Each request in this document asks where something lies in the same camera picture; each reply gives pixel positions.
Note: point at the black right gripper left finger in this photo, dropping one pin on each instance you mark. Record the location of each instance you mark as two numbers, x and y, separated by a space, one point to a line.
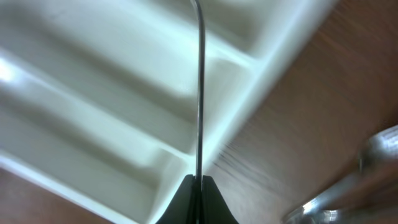
181 207

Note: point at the large steel spoon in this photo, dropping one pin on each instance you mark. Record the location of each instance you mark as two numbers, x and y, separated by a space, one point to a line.
381 147

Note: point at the steel fork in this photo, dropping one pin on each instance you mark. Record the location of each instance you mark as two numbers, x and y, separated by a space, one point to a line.
201 87

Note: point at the white plastic cutlery tray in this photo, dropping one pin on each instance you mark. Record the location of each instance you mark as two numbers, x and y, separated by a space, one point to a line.
99 97

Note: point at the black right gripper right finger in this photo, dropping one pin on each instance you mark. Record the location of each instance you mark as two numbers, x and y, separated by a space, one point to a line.
215 209

